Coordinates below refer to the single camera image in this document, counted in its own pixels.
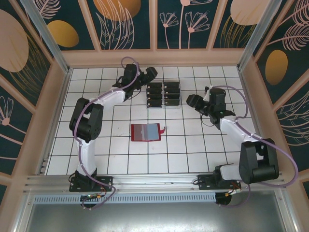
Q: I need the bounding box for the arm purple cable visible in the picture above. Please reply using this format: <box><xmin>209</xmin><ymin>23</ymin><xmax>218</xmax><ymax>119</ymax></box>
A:
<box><xmin>210</xmin><ymin>85</ymin><xmax>299</xmax><ymax>208</ymax></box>
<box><xmin>72</xmin><ymin>57</ymin><xmax>119</xmax><ymax>211</ymax></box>

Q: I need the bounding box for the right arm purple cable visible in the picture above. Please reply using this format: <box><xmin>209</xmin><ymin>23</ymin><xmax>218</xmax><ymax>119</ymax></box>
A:
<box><xmin>210</xmin><ymin>85</ymin><xmax>299</xmax><ymax>208</ymax></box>

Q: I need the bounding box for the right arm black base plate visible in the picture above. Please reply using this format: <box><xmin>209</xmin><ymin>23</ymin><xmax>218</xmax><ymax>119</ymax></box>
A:
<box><xmin>197</xmin><ymin>174</ymin><xmax>242</xmax><ymax>191</ymax></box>

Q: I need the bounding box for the grey metal sheet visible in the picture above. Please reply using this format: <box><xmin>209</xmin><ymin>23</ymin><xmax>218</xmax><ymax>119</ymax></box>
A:
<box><xmin>14</xmin><ymin>202</ymin><xmax>299</xmax><ymax>232</ymax></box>

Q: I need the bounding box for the grey slotted cable duct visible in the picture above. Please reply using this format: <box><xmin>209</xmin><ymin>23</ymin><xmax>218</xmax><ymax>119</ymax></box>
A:
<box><xmin>33</xmin><ymin>193</ymin><xmax>217</xmax><ymax>203</ymax></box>

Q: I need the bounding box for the small green circuit board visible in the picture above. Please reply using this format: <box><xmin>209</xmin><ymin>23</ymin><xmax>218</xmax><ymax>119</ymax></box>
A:
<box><xmin>81</xmin><ymin>193</ymin><xmax>104</xmax><ymax>202</ymax></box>

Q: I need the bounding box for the clear acrylic card rack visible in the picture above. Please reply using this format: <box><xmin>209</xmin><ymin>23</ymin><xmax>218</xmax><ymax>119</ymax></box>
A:
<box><xmin>146</xmin><ymin>81</ymin><xmax>181</xmax><ymax>110</ymax></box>

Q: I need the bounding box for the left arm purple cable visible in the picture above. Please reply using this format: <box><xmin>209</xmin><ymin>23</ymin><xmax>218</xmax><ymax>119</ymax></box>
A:
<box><xmin>72</xmin><ymin>57</ymin><xmax>119</xmax><ymax>211</ymax></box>

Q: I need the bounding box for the aluminium corner post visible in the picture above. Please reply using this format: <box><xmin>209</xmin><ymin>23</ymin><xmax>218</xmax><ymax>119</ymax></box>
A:
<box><xmin>19</xmin><ymin>0</ymin><xmax>73</xmax><ymax>74</ymax></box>
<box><xmin>236</xmin><ymin>0</ymin><xmax>289</xmax><ymax>72</ymax></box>

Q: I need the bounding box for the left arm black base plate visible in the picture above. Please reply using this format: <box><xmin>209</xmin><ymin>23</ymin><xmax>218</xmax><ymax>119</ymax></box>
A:
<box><xmin>69</xmin><ymin>176</ymin><xmax>114</xmax><ymax>193</ymax></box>

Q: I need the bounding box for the aluminium frame rail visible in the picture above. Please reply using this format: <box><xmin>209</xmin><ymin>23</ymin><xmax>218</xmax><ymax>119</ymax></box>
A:
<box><xmin>23</xmin><ymin>171</ymin><xmax>288</xmax><ymax>194</ymax></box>

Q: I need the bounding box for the red card holder wallet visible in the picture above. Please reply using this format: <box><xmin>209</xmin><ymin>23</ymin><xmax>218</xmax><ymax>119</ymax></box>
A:
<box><xmin>130</xmin><ymin>122</ymin><xmax>167</xmax><ymax>142</ymax></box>

